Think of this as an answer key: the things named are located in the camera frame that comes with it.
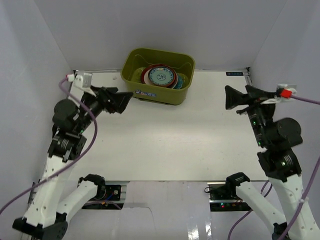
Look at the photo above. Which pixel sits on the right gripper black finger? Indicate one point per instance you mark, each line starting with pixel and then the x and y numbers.
pixel 256 96
pixel 234 98

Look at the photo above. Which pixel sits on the blue patterned small plate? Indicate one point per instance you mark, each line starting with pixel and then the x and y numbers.
pixel 161 77

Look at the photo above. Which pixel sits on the cream plate with small flowers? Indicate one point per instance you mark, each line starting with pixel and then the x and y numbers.
pixel 147 81

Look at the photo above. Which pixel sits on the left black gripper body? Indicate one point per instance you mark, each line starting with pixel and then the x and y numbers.
pixel 105 98

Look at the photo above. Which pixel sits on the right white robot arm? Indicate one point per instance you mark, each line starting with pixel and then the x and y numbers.
pixel 279 163

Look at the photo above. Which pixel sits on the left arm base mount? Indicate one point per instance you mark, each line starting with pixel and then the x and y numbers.
pixel 109 199

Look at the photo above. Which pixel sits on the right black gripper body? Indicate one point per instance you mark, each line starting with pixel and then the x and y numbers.
pixel 259 116

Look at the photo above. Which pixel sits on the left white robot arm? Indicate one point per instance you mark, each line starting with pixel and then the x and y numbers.
pixel 48 217

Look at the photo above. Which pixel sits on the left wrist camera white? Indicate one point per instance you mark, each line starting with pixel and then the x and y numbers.
pixel 81 80

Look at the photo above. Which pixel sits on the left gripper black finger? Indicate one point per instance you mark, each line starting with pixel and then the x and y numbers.
pixel 119 102
pixel 99 91

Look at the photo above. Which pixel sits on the dark red rimmed plate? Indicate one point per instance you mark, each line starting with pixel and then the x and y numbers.
pixel 160 74

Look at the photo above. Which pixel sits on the teal scalloped plate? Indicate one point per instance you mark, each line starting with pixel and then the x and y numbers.
pixel 137 77

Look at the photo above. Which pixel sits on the olive green plastic bin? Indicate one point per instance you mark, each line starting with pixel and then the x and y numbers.
pixel 144 57

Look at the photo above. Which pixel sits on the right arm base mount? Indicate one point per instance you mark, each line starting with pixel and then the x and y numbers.
pixel 221 200

